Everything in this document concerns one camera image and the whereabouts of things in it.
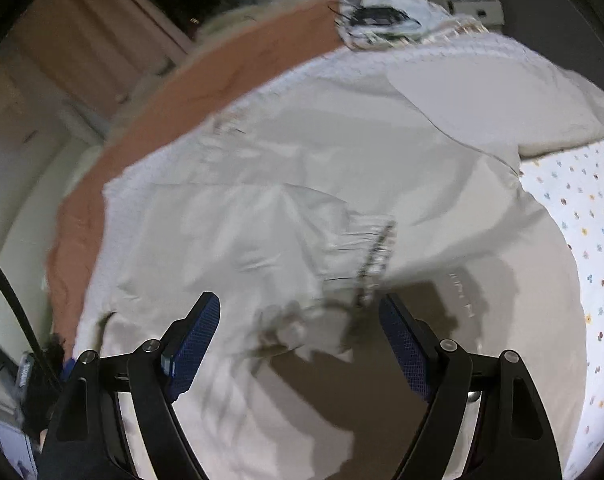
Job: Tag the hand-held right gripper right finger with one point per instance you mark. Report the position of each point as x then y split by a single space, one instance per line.
404 350

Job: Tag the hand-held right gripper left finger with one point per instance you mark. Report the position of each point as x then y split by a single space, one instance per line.
194 342

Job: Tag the beige jacket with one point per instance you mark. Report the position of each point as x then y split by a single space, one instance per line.
292 160

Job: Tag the dark cloth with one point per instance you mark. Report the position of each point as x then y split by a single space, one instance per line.
56 347

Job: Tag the grey screen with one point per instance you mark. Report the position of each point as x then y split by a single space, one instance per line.
14 442

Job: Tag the cream padded headboard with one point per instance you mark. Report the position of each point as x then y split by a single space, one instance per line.
27 220

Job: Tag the white dotted bedsheet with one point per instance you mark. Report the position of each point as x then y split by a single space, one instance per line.
581 260

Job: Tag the orange blanket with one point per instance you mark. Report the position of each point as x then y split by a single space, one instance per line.
182 95

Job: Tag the black device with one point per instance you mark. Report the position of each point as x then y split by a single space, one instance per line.
381 14

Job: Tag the pink curtain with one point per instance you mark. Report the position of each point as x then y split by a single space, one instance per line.
82 25

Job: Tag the cream fluffy blanket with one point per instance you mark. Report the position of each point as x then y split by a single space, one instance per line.
262 10

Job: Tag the white box with green item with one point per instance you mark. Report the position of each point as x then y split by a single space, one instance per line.
476 7

